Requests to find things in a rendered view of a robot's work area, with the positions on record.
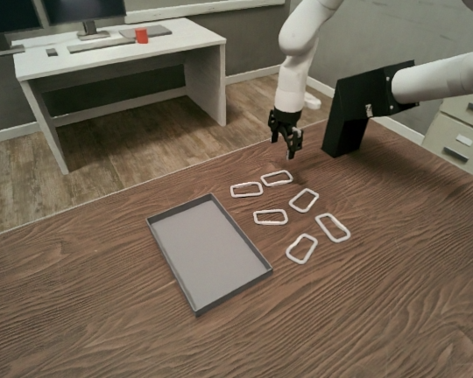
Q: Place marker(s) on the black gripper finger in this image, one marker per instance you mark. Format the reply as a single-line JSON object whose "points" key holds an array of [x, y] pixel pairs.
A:
{"points": [[274, 127], [297, 138]]}

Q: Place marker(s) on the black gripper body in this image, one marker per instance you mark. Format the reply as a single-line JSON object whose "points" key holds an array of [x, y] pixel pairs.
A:
{"points": [[289, 119]]}

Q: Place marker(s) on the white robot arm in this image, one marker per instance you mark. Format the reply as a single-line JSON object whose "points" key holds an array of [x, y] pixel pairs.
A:
{"points": [[299, 37]]}

